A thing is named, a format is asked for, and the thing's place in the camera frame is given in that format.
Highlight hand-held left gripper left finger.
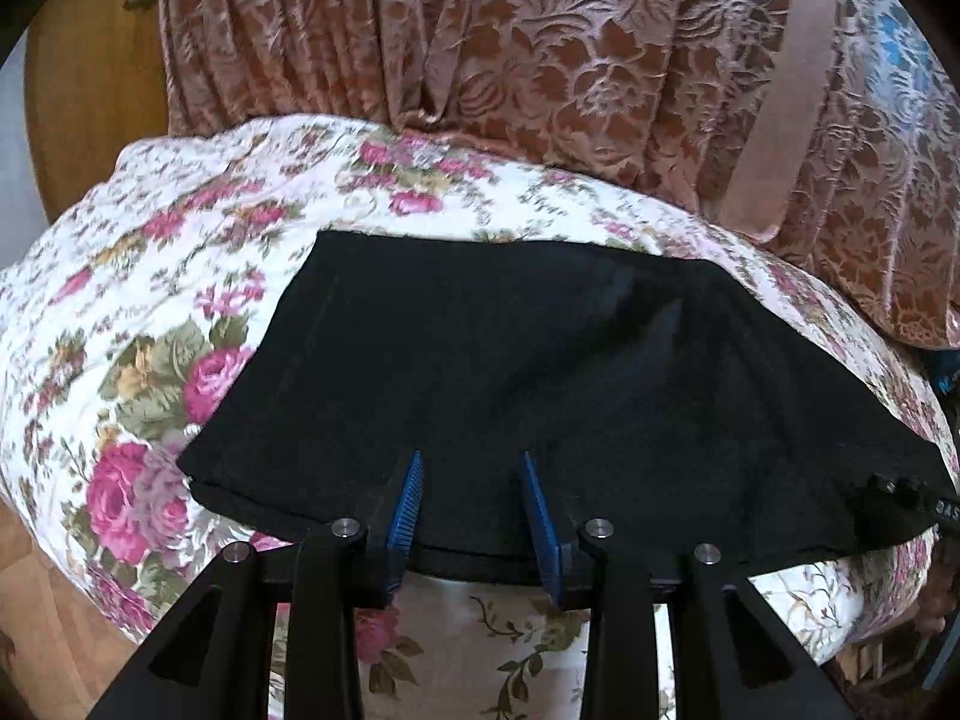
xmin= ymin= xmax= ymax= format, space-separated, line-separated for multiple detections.
xmin=101 ymin=450 xmax=426 ymax=720

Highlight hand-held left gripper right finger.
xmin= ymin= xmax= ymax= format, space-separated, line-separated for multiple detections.
xmin=520 ymin=450 xmax=860 ymax=720

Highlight black pants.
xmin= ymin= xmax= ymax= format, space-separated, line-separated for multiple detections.
xmin=178 ymin=231 xmax=960 ymax=584

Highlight wooden cabinet door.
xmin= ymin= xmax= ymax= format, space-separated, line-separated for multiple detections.
xmin=25 ymin=0 xmax=170 ymax=220

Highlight blue object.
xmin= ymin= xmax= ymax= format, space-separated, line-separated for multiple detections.
xmin=926 ymin=349 xmax=960 ymax=395

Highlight floral bed blanket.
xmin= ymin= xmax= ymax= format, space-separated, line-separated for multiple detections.
xmin=0 ymin=114 xmax=960 ymax=720

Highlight brown floral curtain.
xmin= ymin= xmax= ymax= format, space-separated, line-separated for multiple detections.
xmin=157 ymin=0 xmax=960 ymax=350

